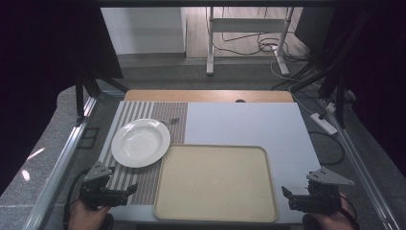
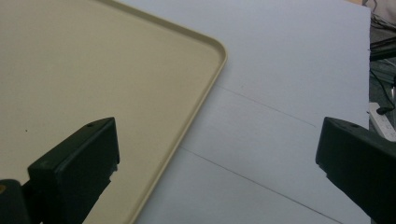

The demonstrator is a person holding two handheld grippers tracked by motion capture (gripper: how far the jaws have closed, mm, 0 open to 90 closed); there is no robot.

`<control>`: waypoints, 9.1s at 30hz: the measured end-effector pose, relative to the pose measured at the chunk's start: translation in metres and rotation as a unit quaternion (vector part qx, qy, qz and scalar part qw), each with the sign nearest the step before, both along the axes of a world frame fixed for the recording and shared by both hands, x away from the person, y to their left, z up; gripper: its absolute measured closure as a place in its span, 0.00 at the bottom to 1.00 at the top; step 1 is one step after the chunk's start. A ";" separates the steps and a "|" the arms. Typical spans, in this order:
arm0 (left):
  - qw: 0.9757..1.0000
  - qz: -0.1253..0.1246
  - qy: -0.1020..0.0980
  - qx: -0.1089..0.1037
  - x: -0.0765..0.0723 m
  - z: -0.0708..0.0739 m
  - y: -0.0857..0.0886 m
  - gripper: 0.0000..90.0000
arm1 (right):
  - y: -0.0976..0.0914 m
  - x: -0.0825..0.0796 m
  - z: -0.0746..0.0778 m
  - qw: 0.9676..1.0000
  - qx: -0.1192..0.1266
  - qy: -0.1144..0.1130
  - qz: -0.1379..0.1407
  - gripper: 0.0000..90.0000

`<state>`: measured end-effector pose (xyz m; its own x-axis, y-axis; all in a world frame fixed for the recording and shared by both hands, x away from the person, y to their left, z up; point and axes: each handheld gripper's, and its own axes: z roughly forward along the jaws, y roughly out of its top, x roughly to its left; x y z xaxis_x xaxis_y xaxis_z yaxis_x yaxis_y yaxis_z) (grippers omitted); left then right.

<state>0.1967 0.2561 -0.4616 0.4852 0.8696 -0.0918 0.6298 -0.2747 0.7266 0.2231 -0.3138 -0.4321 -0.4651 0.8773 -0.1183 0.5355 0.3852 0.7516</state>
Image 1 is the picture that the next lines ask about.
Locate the black metal stand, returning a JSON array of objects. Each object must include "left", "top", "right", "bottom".
[
  {"left": 317, "top": 68, "right": 350, "bottom": 129},
  {"left": 74, "top": 65, "right": 130, "bottom": 127}
]

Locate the bundle of floor cables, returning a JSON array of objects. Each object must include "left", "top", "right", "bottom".
[{"left": 210, "top": 6, "right": 333, "bottom": 92}]

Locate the metal fork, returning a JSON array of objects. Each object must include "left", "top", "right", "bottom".
[{"left": 159, "top": 117, "right": 181, "bottom": 127}]

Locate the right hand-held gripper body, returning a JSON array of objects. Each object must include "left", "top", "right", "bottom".
[{"left": 288, "top": 167, "right": 356, "bottom": 215}]

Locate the person's right hand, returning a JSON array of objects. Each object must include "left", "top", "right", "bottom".
[{"left": 309, "top": 193, "right": 356, "bottom": 230}]

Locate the striped woven placemat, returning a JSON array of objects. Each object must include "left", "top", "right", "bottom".
[{"left": 98, "top": 101, "right": 189, "bottom": 206}]

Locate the white desk frame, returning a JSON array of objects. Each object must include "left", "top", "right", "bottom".
[{"left": 205, "top": 6, "right": 297, "bottom": 77}]

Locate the person's left hand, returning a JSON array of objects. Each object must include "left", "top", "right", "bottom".
[{"left": 67, "top": 198, "right": 111, "bottom": 230}]

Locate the aluminium frame rail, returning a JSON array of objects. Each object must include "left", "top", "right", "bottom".
[
  {"left": 22, "top": 95, "right": 98, "bottom": 230},
  {"left": 319, "top": 97, "right": 406, "bottom": 230}
]

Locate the wooden table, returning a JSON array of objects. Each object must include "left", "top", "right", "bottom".
[{"left": 123, "top": 89, "right": 295, "bottom": 104}]

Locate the black curtain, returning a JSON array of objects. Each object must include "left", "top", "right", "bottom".
[
  {"left": 293, "top": 0, "right": 406, "bottom": 180},
  {"left": 0, "top": 0, "right": 124, "bottom": 196}
]

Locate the white board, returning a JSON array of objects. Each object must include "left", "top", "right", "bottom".
[{"left": 107, "top": 101, "right": 322, "bottom": 224}]

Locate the white power strip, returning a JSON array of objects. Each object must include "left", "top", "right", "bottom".
[{"left": 309, "top": 112, "right": 339, "bottom": 136}]

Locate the white round plate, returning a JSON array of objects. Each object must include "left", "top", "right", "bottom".
[{"left": 110, "top": 118, "right": 171, "bottom": 169}]

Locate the black power cable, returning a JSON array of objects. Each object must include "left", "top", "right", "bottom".
[{"left": 306, "top": 129, "right": 347, "bottom": 167}]

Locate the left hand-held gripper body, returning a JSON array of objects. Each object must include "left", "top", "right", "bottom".
[{"left": 79, "top": 160, "right": 129, "bottom": 212}]

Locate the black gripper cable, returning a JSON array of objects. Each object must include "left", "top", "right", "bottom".
[
  {"left": 62, "top": 166, "right": 93, "bottom": 230},
  {"left": 338, "top": 193, "right": 361, "bottom": 230}
]

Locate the beige rectangular tray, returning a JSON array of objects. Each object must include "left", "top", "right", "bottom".
[{"left": 153, "top": 144, "right": 280, "bottom": 224}]

